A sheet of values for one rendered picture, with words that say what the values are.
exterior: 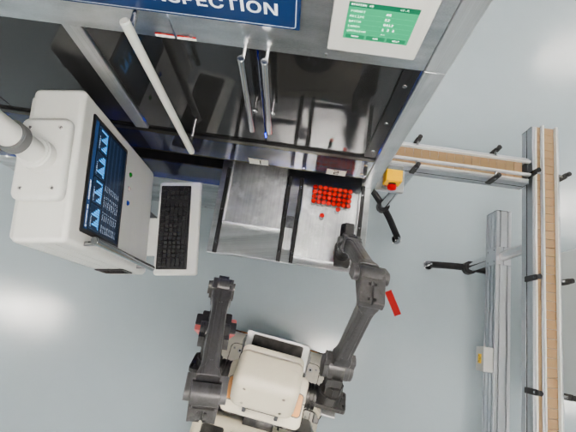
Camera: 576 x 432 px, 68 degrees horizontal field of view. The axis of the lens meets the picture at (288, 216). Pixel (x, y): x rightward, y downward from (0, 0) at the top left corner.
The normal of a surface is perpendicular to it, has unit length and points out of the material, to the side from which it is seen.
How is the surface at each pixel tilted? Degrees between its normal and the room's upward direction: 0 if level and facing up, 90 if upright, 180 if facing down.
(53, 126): 0
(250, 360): 42
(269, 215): 0
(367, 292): 16
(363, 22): 90
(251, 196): 0
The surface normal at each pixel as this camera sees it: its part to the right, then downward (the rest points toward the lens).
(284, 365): 0.18, -0.82
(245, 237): 0.01, -0.25
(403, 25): -0.15, 0.96
